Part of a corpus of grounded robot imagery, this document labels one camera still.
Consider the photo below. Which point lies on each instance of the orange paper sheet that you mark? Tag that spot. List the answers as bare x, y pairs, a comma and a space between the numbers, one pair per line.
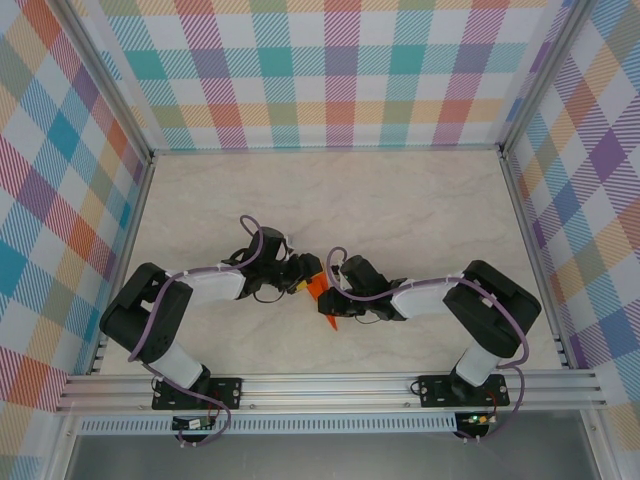
320, 291

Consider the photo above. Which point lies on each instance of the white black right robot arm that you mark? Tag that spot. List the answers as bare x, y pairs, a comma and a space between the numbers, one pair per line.
500, 320

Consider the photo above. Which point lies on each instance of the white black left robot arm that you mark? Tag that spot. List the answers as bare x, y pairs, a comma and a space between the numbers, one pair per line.
150, 320

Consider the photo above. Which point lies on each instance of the small green circuit board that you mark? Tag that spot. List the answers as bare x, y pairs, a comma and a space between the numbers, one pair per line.
477, 419
192, 424

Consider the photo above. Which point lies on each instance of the wide aluminium mounting rail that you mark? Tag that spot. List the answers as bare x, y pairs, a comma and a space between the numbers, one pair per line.
325, 392

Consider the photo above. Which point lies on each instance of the aluminium table edge rail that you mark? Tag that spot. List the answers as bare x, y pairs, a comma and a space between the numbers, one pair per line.
526, 225
125, 250
325, 149

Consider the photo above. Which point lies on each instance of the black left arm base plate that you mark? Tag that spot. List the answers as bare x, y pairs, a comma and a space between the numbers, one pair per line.
227, 392

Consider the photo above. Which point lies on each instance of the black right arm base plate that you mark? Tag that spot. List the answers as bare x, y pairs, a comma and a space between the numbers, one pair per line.
435, 391

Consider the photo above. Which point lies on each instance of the aluminium frame post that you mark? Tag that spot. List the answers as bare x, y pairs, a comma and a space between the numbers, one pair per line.
111, 80
543, 75

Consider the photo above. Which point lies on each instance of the aluminium frame leg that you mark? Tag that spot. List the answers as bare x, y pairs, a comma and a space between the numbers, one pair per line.
62, 450
600, 450

